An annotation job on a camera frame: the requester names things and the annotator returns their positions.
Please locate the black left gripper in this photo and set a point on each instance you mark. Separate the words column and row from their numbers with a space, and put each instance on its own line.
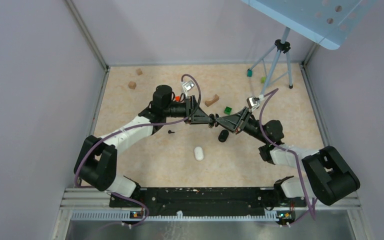
column 194, row 114

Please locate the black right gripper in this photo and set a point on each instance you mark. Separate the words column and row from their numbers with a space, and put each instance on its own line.
column 231, row 122

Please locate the black earbud charging case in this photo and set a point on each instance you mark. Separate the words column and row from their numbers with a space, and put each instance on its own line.
column 223, row 136

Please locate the white earbud charging case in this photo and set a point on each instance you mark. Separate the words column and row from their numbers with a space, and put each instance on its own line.
column 199, row 153

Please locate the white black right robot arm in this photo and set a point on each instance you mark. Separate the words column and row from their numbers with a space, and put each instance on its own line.
column 323, row 174

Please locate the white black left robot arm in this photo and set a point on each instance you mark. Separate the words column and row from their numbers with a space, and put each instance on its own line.
column 97, row 160

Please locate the green block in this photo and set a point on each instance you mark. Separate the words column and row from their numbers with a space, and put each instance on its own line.
column 228, row 110

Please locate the brown wooden arch block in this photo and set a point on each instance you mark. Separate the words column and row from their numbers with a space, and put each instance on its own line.
column 212, row 101

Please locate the teal cube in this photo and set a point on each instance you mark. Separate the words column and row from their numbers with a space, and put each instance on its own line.
column 249, row 73

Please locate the grey tripod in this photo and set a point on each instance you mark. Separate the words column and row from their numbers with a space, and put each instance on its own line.
column 282, row 46

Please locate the small tan wooden cube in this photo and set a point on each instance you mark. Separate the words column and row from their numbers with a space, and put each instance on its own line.
column 139, row 72

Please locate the light blue perforated panel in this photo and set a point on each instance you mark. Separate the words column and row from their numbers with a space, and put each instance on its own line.
column 325, row 22

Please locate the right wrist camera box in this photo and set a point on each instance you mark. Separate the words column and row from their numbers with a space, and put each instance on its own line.
column 254, row 102

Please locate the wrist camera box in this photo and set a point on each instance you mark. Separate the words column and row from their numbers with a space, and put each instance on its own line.
column 254, row 102
column 186, row 87

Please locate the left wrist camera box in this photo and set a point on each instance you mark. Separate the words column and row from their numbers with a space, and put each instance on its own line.
column 186, row 87

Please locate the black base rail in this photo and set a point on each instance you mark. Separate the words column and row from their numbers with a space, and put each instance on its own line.
column 207, row 201

